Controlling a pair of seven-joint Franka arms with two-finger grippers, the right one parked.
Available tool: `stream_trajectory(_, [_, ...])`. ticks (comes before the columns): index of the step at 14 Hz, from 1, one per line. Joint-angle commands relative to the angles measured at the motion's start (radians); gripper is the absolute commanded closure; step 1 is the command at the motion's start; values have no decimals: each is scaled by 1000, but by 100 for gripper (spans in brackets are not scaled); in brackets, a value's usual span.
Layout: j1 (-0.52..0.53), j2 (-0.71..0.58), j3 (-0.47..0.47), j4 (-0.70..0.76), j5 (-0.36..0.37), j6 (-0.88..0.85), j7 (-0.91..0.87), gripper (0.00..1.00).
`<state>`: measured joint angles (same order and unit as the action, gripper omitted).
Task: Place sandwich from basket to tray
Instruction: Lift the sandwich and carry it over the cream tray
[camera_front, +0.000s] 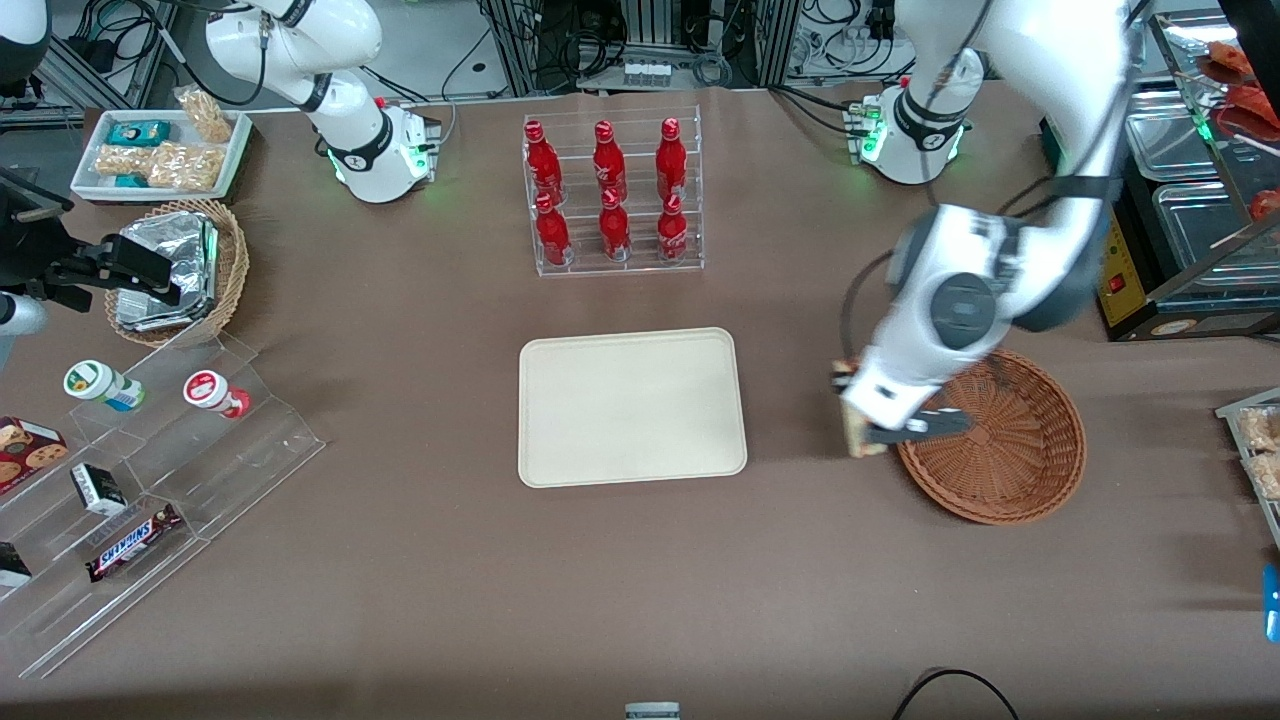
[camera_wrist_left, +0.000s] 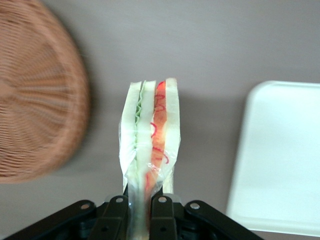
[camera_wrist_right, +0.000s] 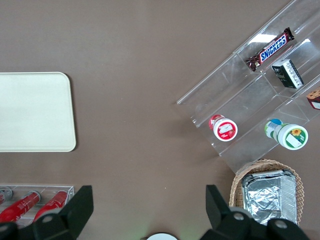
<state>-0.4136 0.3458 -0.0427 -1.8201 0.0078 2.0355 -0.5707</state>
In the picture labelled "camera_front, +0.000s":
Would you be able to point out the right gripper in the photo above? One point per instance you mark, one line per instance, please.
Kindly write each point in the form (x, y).
(28, 264)

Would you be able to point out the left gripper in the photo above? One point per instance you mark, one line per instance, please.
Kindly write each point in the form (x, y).
(837, 374)

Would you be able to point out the triangular sandwich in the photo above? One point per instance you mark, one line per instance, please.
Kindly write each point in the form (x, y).
(856, 442)

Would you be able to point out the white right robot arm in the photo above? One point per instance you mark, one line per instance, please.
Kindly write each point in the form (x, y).
(300, 50)

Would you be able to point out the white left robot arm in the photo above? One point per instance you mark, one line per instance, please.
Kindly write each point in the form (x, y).
(1050, 60)

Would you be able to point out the brown round wicker basket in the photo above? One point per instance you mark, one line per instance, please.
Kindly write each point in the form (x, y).
(1020, 450)

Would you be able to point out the tan wicker basket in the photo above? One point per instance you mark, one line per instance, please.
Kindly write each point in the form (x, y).
(232, 265)

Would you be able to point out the white rectangular snack tray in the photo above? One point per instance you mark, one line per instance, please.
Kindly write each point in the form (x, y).
(235, 140)

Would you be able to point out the beige rectangular tray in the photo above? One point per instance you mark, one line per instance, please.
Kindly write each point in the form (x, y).
(630, 408)

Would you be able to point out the grey tray with snacks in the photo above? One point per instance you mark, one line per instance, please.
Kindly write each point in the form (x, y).
(1232, 410)

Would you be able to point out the foil wrapped packages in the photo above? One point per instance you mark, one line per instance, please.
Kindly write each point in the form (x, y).
(165, 265)

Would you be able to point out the clear bag of puffed snacks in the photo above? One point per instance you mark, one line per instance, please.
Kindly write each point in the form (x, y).
(205, 115)
(190, 167)
(125, 160)

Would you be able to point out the green lid yoghurt cup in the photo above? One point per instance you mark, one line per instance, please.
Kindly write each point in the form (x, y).
(100, 384)

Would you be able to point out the teal snack packet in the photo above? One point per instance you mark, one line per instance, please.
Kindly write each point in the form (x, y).
(138, 132)

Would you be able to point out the red lid yoghurt cup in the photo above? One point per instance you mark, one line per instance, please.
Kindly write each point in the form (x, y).
(212, 391)

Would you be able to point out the red cookie box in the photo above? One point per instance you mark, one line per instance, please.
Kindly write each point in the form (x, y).
(28, 452)

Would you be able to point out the small black white box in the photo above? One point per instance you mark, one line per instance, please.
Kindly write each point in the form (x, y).
(98, 490)

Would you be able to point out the clear acrylic stepped shelf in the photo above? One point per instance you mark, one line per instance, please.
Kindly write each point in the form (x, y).
(230, 470)

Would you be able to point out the black yellow food warmer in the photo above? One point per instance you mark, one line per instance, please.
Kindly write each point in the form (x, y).
(1135, 310)

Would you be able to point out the Snickers chocolate bar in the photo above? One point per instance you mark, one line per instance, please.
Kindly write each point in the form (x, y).
(133, 542)

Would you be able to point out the clear acrylic bottle rack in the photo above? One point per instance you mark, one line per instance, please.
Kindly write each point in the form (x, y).
(690, 255)

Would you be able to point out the red cola bottle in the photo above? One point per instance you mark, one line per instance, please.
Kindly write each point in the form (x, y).
(608, 165)
(671, 165)
(543, 165)
(615, 232)
(552, 238)
(672, 235)

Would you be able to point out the puffed rice snack bag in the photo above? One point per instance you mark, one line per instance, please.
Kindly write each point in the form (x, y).
(1268, 478)
(1262, 430)

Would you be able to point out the steel pan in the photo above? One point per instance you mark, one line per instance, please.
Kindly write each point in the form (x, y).
(1200, 225)
(1165, 135)

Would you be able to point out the blue plastic object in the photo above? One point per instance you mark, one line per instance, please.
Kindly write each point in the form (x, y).
(1272, 605)

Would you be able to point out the grey metal bracket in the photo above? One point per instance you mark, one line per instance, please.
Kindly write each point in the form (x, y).
(652, 712)

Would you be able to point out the aluminium frame rack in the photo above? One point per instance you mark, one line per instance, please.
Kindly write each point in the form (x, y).
(770, 40)

